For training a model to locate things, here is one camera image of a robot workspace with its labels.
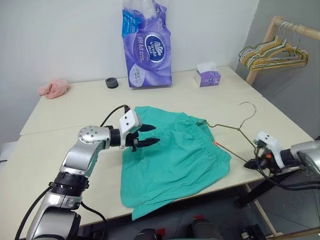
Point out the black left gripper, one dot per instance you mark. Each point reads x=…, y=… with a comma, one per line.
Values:
x=133, y=141

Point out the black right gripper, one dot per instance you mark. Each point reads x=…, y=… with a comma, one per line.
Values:
x=268, y=162

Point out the green shorts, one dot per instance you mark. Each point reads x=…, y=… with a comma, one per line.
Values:
x=172, y=160

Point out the dark rounded shape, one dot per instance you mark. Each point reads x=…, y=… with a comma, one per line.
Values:
x=147, y=235
x=206, y=228

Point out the purple white tissue box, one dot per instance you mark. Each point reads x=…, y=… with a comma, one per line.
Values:
x=208, y=77

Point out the purple toilet paper pack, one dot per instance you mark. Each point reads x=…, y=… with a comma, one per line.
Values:
x=147, y=50

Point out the pink cloth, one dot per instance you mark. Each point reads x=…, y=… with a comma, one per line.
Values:
x=53, y=87

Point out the hangers on wooden rack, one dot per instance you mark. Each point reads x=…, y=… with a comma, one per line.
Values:
x=268, y=32

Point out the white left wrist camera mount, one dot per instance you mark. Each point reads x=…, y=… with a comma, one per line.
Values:
x=128, y=122

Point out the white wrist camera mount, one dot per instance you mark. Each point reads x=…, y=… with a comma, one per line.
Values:
x=128, y=122
x=271, y=143

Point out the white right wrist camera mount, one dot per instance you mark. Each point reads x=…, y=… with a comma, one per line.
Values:
x=271, y=143

